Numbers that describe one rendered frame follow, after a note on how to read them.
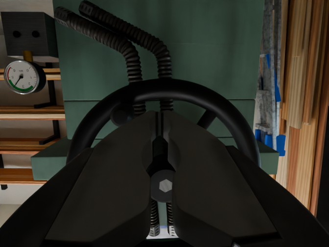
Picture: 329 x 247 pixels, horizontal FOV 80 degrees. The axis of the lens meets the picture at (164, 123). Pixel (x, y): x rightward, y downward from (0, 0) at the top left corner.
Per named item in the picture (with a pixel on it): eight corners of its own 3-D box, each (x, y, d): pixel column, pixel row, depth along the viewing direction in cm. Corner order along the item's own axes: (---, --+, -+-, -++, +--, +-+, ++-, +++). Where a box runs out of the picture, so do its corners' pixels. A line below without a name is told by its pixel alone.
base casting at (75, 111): (258, 99, 46) (254, 137, 48) (201, 89, 102) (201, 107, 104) (60, 101, 44) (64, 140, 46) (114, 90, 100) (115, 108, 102)
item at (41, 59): (42, 11, 37) (48, 56, 38) (70, 28, 49) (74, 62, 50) (-4, 10, 36) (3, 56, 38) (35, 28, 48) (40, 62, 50)
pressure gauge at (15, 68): (34, 48, 36) (40, 94, 37) (46, 51, 39) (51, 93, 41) (-2, 48, 35) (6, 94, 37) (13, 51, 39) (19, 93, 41)
